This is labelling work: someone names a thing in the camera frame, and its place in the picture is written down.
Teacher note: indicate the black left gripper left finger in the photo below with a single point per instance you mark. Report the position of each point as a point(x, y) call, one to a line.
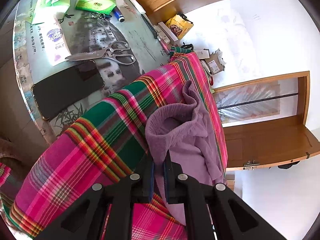
point(105, 212)

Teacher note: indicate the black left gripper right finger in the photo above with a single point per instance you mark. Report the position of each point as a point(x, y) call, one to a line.
point(213, 212)

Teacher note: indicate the purple fleece pants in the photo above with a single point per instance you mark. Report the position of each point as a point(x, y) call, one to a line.
point(185, 132)

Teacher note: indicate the pink green plaid cloth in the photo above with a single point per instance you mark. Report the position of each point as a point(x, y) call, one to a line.
point(102, 146)

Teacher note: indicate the wooden door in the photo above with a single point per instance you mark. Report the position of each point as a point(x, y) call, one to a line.
point(264, 121)

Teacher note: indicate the black smartphone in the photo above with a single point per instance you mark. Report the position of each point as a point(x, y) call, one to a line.
point(62, 89)

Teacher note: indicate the cardboard parcel box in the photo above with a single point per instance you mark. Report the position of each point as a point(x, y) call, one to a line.
point(214, 64)

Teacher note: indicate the white small box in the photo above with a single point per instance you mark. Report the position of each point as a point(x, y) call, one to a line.
point(202, 54)

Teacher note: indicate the steel kitchen scissors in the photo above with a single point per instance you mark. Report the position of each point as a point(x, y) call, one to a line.
point(116, 51)

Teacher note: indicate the printed table mat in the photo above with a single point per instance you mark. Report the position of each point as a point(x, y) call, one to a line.
point(83, 34)

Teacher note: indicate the white purple tube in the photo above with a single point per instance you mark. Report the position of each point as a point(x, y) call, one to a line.
point(55, 45)

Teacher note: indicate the yellow gift bag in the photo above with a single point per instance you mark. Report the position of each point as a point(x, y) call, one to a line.
point(179, 25)

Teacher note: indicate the key bunch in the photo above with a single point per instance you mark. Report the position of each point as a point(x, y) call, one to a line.
point(96, 15)

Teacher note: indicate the blue lighter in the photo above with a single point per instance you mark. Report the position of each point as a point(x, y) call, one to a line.
point(118, 14)

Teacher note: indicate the green tissue pack near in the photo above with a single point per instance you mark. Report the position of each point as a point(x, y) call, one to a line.
point(45, 9)

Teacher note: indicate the white handled knife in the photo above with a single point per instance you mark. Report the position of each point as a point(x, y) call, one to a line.
point(144, 17)

